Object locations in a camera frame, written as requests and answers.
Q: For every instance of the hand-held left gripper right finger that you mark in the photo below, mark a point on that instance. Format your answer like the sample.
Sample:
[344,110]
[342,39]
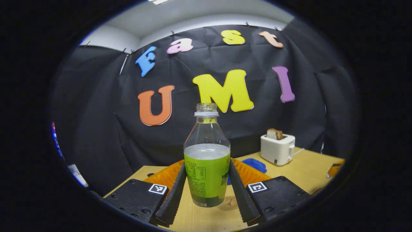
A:
[241,199]

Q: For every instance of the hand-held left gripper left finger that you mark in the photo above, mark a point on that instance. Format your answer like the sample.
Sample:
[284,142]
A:
[175,199]

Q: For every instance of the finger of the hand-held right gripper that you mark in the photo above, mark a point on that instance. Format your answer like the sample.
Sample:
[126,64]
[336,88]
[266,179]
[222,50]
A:
[334,168]

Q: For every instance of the clear green-label water bottle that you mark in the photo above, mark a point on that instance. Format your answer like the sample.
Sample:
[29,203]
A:
[206,180]

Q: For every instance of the blue towel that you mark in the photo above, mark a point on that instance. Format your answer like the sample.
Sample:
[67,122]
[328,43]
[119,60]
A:
[256,165]

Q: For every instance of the white toaster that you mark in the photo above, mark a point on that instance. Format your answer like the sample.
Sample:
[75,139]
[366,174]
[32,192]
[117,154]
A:
[276,151]

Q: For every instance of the bread slice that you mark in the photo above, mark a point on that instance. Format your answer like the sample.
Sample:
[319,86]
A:
[274,134]

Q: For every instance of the white side table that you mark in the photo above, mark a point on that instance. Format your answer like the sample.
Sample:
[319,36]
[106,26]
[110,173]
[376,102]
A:
[77,175]

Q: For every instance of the black backdrop cloth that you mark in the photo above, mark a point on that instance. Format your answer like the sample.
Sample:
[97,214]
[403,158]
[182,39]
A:
[96,129]

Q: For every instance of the ceiling light panel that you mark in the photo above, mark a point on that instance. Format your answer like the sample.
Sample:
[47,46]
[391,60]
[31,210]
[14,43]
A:
[158,1]

